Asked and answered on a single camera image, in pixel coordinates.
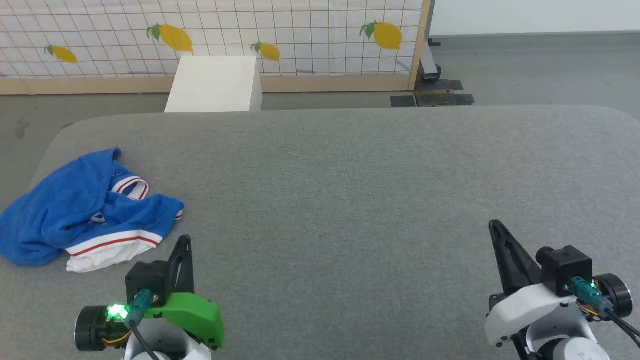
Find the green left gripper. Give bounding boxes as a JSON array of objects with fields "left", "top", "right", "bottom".
[{"left": 74, "top": 235, "right": 225, "bottom": 352}]

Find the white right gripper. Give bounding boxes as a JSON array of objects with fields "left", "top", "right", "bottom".
[{"left": 483, "top": 219, "right": 634, "bottom": 349}]

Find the blue shirt with white sleeves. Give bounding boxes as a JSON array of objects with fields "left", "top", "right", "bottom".
[{"left": 0, "top": 147, "right": 185, "bottom": 274}]

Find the white box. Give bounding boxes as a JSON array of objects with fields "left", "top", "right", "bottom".
[{"left": 164, "top": 55, "right": 263, "bottom": 113}]

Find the grey metal partition stand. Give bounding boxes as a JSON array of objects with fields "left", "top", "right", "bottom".
[{"left": 419, "top": 0, "right": 443, "bottom": 84}]

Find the lemon print partition screen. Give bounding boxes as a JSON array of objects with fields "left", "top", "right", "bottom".
[{"left": 0, "top": 0, "right": 432, "bottom": 96}]

